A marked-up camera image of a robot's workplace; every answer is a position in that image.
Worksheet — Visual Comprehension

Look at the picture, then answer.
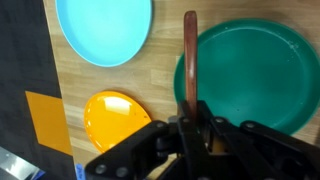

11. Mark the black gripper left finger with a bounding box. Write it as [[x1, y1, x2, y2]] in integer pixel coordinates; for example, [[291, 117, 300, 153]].
[[85, 101, 200, 180]]

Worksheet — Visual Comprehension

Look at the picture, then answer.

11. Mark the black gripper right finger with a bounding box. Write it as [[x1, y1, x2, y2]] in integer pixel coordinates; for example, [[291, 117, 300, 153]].
[[196, 100, 320, 180]]

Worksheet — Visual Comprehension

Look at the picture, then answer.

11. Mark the wooden spoon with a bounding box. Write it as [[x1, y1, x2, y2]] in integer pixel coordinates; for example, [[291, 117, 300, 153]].
[[184, 11, 197, 120]]

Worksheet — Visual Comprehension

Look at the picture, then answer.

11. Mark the orange plate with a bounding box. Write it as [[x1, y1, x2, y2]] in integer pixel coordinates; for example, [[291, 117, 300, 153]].
[[84, 91, 151, 153]]

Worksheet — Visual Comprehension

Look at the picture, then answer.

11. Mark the green plate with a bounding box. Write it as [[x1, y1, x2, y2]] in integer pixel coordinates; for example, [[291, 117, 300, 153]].
[[173, 18, 320, 136]]

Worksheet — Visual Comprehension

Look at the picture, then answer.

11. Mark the light blue plate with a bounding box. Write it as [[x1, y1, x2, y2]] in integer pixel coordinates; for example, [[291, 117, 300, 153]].
[[55, 0, 153, 67]]

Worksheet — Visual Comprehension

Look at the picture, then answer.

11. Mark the orange floor marker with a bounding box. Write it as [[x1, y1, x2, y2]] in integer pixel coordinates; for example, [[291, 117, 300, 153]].
[[25, 91, 72, 155]]

